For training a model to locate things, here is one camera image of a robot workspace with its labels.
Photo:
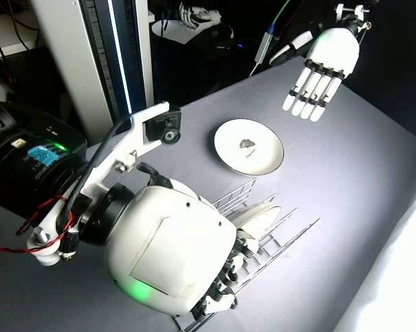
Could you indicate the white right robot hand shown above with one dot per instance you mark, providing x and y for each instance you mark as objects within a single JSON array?
[{"x": 170, "y": 249}]

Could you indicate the white plate with black rim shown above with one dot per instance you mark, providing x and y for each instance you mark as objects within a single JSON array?
[
  {"x": 260, "y": 216},
  {"x": 260, "y": 155}
]

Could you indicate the spare white robot hand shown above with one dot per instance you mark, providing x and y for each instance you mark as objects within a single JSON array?
[{"x": 201, "y": 15}]

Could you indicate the white robot torso column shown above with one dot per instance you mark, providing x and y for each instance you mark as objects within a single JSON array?
[{"x": 73, "y": 62}]

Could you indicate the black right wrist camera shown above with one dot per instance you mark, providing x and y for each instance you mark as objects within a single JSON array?
[{"x": 168, "y": 135}]

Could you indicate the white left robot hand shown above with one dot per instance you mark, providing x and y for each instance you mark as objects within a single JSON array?
[{"x": 336, "y": 48}]

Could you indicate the white paper sheet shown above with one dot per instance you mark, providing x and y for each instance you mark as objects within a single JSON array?
[{"x": 173, "y": 32}]

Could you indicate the silver usb adapter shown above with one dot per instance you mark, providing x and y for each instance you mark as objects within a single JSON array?
[{"x": 264, "y": 48}]

